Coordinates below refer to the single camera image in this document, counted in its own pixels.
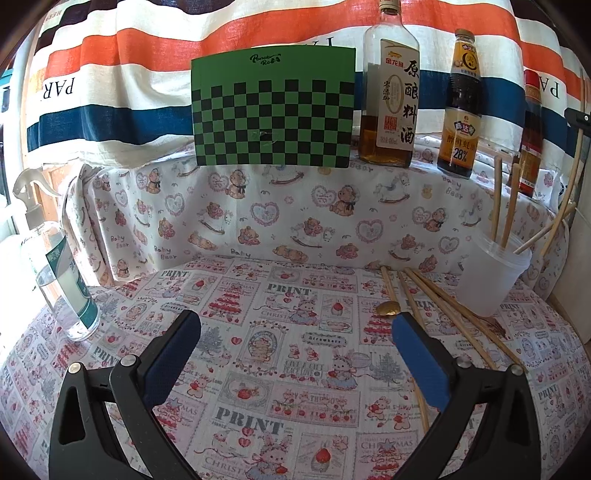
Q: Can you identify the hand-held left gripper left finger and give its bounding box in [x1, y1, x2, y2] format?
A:
[48, 309, 202, 480]

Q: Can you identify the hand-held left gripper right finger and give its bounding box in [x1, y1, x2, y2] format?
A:
[392, 311, 542, 480]

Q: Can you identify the clear plastic cup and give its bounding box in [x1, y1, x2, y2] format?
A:
[457, 231, 533, 318]

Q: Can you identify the red cap sauce bottle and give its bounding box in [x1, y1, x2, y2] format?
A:
[517, 69, 544, 198]

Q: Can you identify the red print patchwork tablecloth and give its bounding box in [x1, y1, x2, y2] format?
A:
[0, 256, 587, 480]

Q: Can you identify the dark oyster sauce bottle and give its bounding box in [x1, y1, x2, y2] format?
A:
[436, 28, 483, 180]

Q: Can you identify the clear spray bottle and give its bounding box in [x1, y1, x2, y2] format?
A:
[13, 167, 101, 342]

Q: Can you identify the light wooden board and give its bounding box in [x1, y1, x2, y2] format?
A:
[551, 134, 591, 344]

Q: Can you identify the bear print white cloth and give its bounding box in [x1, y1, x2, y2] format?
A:
[60, 134, 573, 301]

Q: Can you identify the clear cooking wine bottle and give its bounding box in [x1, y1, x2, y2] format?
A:
[358, 0, 421, 168]

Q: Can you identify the green checkered box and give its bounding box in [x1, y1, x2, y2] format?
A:
[191, 46, 356, 169]

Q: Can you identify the striped curtain cloth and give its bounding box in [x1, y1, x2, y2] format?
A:
[23, 0, 591, 167]

